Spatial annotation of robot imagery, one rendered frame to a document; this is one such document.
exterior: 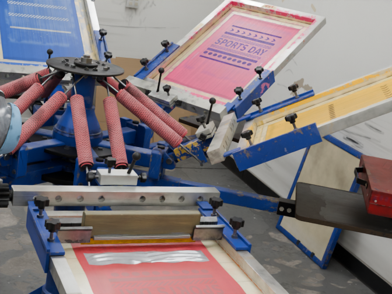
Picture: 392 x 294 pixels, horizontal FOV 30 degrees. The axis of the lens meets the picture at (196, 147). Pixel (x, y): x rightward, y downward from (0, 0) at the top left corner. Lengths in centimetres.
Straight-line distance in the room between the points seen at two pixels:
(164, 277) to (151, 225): 20
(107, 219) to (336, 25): 310
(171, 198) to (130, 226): 30
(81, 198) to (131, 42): 413
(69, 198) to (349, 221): 103
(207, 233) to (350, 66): 270
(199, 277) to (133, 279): 19
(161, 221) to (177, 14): 442
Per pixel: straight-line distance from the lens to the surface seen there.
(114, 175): 237
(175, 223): 218
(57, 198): 232
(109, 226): 212
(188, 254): 216
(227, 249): 222
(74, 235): 209
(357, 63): 469
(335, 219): 271
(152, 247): 218
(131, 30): 635
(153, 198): 238
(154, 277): 201
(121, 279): 198
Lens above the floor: 186
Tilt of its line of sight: 16 degrees down
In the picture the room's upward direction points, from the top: 9 degrees clockwise
